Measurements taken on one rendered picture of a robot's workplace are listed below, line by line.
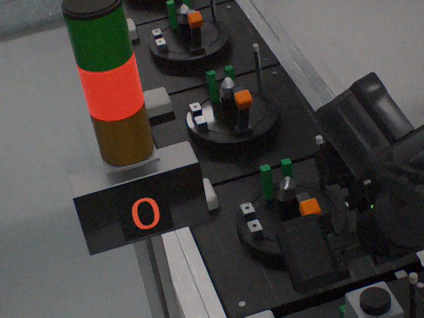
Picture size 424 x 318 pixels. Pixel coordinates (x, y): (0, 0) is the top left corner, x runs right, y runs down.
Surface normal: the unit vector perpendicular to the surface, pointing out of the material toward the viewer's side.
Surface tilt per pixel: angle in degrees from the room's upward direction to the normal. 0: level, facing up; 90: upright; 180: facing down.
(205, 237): 0
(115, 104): 90
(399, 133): 37
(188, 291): 0
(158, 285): 90
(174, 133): 0
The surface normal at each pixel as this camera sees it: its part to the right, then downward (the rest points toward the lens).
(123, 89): 0.55, 0.47
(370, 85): 0.25, -0.36
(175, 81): -0.13, -0.78
